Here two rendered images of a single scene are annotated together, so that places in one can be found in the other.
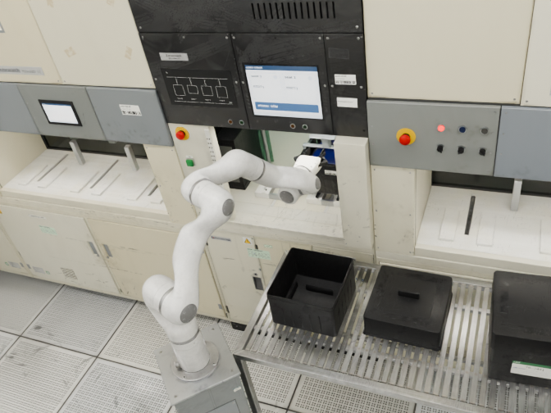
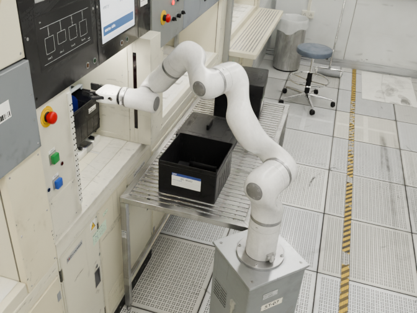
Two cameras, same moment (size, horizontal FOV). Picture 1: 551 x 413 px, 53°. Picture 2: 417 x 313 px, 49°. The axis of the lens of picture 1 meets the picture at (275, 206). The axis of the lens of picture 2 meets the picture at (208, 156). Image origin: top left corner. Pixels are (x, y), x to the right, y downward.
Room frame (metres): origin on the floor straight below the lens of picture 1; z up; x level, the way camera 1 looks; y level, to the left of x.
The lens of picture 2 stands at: (1.91, 1.66, 2.02)
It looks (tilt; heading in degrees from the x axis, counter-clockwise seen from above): 32 degrees down; 256
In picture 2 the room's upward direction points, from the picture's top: 4 degrees clockwise
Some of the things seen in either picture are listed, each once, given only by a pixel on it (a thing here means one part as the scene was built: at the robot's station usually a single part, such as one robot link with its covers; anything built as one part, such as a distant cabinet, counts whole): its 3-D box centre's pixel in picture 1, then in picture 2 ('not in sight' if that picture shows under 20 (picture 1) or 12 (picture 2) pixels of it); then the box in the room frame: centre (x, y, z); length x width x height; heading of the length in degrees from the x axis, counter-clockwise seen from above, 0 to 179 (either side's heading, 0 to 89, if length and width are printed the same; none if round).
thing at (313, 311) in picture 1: (312, 290); (196, 166); (1.53, -0.08, 0.85); 0.28 x 0.28 x 0.17; 60
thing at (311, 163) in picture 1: (306, 166); (112, 94); (1.89, -0.16, 1.20); 0.11 x 0.10 x 0.07; 149
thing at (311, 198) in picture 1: (333, 189); (70, 142); (2.10, -0.29, 0.89); 0.22 x 0.21 x 0.04; 152
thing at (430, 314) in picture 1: (408, 302); (208, 132); (1.39, -0.44, 0.83); 0.29 x 0.29 x 0.13; 60
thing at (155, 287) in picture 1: (169, 306); (265, 194); (1.39, 0.45, 1.07); 0.19 x 0.12 x 0.24; 39
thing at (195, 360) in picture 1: (189, 347); (262, 235); (1.36, 0.43, 0.85); 0.19 x 0.19 x 0.18
